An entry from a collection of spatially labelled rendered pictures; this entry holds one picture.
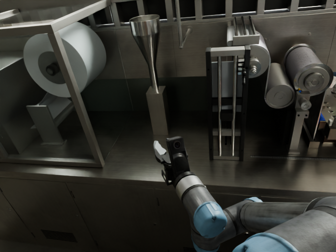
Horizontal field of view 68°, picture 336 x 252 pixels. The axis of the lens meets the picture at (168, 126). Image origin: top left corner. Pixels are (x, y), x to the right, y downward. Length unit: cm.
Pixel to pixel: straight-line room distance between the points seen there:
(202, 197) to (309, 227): 33
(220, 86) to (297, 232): 77
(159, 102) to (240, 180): 56
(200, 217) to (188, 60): 104
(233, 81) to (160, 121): 53
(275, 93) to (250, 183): 41
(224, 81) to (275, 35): 49
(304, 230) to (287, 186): 83
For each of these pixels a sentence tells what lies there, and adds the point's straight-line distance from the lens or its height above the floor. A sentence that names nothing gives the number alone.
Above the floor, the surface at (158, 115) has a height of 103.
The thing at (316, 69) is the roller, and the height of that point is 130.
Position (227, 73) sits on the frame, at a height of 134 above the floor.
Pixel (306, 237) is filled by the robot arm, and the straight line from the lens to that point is 36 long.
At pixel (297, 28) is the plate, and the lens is 148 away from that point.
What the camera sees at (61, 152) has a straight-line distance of 141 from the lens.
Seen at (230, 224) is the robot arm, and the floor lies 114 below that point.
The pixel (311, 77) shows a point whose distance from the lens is 119.
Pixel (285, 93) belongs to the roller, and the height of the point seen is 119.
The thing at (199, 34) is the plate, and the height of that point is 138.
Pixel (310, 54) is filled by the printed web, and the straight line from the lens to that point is 132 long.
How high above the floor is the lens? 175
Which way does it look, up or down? 34 degrees down
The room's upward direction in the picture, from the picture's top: 8 degrees counter-clockwise
